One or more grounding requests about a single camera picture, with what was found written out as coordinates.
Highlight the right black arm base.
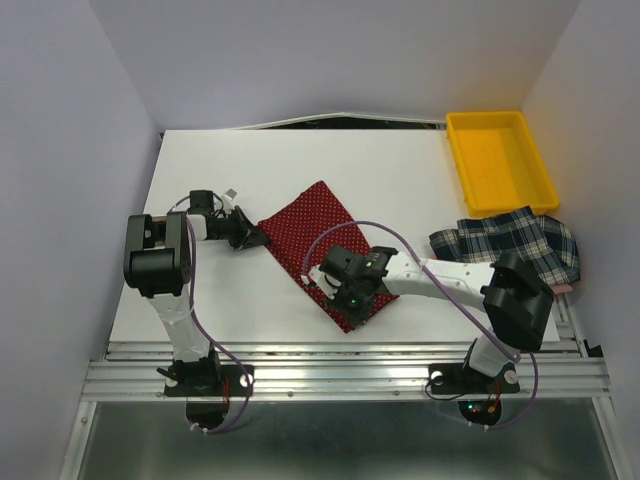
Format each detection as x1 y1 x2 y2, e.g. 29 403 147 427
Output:
424 361 520 429

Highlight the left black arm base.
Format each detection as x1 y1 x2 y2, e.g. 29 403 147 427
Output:
156 350 254 435

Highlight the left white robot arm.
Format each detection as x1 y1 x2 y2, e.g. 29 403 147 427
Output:
123 189 270 394

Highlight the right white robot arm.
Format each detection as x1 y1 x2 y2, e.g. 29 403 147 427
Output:
310 245 554 390

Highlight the yellow plastic bin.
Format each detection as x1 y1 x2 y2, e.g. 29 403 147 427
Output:
446 111 560 218

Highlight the plaid skirt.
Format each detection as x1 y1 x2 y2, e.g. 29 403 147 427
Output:
429 207 581 288

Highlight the pink skirt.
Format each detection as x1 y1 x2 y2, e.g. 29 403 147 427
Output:
551 284 573 295

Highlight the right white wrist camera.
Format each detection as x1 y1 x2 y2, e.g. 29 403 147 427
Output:
301 265 341 299

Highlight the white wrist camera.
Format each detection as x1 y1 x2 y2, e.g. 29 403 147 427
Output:
221 188 237 214
301 265 341 299

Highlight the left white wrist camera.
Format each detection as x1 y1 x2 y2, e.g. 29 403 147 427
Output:
221 188 237 214

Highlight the aluminium rail frame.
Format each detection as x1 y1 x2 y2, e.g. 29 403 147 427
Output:
59 294 624 480

